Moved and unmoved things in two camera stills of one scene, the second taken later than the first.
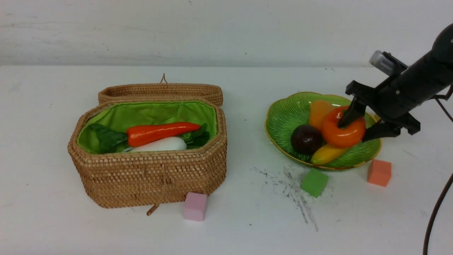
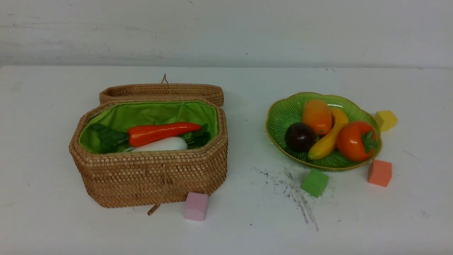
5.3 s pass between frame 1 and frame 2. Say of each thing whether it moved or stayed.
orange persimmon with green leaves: moved
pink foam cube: stayed
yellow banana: moved
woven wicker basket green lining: stayed
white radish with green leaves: stayed
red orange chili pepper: stayed
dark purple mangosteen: moved
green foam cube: stayed
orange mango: moved
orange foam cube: stayed
